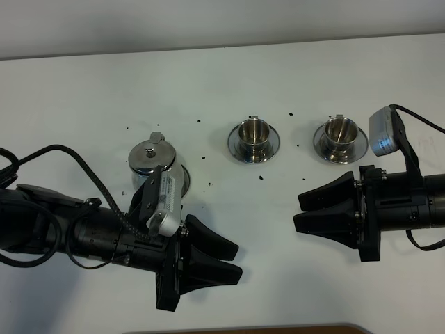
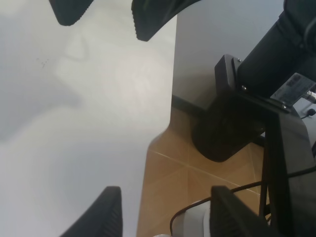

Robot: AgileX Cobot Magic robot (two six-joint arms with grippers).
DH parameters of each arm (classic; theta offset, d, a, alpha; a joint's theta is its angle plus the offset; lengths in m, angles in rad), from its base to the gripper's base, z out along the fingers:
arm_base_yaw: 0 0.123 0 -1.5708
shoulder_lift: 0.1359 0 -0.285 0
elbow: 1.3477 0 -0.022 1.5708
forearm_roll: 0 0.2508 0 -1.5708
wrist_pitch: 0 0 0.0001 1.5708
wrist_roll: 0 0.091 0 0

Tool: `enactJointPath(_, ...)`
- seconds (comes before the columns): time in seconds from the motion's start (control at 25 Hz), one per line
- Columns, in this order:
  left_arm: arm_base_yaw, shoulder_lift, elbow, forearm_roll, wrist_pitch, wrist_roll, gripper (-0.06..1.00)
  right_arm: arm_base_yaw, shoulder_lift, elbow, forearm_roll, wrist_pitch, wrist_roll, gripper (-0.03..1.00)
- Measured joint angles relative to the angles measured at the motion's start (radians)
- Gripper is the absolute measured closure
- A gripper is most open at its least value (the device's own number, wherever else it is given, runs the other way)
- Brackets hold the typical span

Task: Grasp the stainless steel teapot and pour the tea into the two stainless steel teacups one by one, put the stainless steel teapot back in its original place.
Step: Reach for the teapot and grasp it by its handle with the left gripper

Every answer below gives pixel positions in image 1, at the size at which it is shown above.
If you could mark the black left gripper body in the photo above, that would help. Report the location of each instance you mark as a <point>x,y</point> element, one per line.
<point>164,256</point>

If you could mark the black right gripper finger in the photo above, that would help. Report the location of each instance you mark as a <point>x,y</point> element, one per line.
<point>337,223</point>
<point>342,193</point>

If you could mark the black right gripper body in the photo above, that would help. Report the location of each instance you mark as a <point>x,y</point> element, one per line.
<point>389,203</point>

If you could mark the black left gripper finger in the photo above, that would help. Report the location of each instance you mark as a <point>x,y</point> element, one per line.
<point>200,271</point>
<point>208,241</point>

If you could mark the stainless steel teapot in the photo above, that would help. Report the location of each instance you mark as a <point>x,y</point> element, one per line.
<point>147,155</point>

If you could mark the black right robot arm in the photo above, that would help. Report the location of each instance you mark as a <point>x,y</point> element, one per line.
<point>433,206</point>

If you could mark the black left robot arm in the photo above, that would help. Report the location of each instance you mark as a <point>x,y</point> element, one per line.
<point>42,222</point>

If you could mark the steel teapot saucer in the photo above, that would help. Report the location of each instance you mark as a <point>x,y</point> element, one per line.
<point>187,181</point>

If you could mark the right steel cup saucer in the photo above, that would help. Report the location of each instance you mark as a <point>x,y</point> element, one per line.
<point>353,154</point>

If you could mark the steel cup saucer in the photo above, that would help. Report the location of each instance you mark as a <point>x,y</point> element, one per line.
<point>271,149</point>
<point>353,154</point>

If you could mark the right steel teacup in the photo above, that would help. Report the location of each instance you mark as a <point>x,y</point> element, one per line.
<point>340,133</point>

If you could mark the steel teacup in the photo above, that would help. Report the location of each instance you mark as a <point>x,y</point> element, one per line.
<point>340,133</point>
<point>253,135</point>

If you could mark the left steel cup saucer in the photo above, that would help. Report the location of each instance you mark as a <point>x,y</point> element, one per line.
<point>271,149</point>

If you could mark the left steel teacup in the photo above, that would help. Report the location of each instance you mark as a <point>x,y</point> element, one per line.
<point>253,135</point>

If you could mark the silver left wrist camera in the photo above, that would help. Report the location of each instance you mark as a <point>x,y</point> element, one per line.
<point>166,218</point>

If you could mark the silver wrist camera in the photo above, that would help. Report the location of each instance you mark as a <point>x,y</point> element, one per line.
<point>381,133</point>
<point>166,218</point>

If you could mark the black camera mount bracket right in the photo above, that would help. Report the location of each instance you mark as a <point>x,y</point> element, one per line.
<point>400,138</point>

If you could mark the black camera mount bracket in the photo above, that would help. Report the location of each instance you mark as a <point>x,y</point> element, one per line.
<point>400,138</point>
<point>144,203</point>

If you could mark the black camera mount bracket left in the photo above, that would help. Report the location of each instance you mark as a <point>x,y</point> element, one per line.
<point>144,203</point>

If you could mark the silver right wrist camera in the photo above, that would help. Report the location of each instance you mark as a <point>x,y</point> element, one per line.
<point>381,133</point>

